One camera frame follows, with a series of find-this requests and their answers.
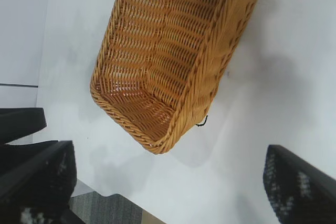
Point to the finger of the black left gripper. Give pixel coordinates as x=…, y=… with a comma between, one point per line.
x=18, y=161
x=21, y=124

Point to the brown woven wicker basket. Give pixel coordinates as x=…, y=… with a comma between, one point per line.
x=157, y=51

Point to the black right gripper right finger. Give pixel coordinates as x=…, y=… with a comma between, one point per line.
x=302, y=195

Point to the long curled black thread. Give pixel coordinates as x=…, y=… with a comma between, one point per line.
x=204, y=123

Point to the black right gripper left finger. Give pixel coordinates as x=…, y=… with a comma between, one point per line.
x=39, y=195

